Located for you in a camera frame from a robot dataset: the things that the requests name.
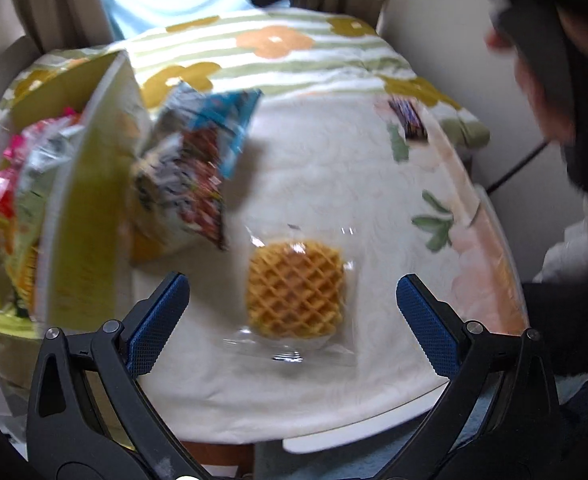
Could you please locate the white table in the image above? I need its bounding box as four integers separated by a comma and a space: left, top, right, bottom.
280, 184, 531, 454

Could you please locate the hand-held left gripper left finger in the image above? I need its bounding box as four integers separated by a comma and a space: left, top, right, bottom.
26, 271, 211, 480

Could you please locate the white floral tablecloth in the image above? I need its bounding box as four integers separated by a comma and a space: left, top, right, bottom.
122, 89, 531, 442

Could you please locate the clear waffle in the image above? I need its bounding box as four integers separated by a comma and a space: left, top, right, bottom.
223, 224, 358, 367

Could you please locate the brown curtain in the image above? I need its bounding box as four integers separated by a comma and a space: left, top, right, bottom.
293, 0, 391, 27
8, 0, 115, 57

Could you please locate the red and white snack bag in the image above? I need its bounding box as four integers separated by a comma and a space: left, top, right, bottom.
132, 82, 231, 252

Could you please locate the black cable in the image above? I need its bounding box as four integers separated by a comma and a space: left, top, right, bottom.
485, 139, 551, 194

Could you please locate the large pink snack packet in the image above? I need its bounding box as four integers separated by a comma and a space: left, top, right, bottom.
0, 106, 83, 217

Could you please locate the yellow chips bag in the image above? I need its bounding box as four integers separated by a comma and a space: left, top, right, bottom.
130, 229, 175, 267

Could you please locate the yellow-green cardboard box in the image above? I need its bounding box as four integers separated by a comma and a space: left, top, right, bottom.
0, 49, 151, 338

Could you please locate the person's right hand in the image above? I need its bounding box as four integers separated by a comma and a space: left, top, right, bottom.
487, 9, 578, 142

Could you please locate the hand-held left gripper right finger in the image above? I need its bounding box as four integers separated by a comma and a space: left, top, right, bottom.
378, 273, 563, 480

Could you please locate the blue snack packet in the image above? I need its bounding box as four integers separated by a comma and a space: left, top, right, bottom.
193, 88, 265, 182

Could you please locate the floral pillow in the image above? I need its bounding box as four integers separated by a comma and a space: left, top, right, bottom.
0, 6, 491, 152

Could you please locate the dark candy bar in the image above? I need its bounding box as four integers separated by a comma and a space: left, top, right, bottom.
387, 96, 431, 144

